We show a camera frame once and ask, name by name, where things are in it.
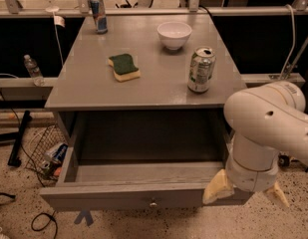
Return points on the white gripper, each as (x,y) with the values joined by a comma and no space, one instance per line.
(251,178)

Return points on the grey top drawer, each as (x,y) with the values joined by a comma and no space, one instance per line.
(140,160)

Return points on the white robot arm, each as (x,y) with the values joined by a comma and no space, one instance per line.
(266,120)

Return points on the black wheeled cart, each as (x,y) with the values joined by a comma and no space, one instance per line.
(286,161)

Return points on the green silver soda can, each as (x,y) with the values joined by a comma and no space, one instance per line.
(201,68)

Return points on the grey wooden cabinet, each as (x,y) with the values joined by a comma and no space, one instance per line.
(87,83)

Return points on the white bowl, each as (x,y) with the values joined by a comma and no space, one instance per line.
(173,35)

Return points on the green yellow sponge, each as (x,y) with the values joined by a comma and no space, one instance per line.
(124,67)

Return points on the blue white snack bag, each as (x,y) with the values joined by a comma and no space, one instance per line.
(57,153)

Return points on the black metal bar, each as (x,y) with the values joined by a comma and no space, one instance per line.
(14,159)

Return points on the blue silver energy drink can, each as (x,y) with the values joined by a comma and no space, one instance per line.
(99,15)

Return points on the clear plastic water bottle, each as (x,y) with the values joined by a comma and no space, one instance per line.
(33,70)

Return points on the wire mesh basket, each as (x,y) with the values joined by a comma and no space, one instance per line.
(45,169)

